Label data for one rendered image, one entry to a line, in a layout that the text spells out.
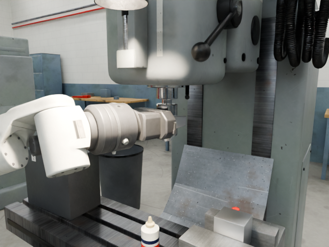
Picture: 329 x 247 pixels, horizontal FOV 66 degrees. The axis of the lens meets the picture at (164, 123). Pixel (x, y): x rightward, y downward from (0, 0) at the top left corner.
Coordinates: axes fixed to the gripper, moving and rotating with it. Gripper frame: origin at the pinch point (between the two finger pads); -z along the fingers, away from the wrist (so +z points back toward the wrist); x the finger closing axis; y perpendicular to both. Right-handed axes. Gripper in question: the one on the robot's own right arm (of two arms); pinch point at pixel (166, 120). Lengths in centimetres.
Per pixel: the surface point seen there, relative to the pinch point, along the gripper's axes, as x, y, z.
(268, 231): -20.5, 20.5, -8.8
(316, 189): 52, 120, -296
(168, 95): -1.9, -5.5, 1.5
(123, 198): 155, 103, -87
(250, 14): -7.4, -24.0, -19.2
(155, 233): -2.4, 23.8, 5.1
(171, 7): -8.7, -20.4, 7.3
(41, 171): 39.8, 19.2, 15.2
